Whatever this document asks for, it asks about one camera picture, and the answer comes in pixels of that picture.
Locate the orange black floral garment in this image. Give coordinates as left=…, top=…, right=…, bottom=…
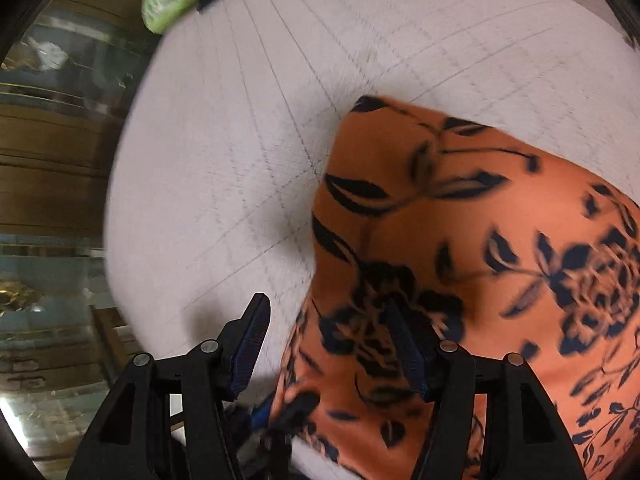
left=270, top=96, right=639, bottom=479

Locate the dark wooden glass door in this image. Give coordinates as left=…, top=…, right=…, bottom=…
left=1, top=0, right=158, bottom=479

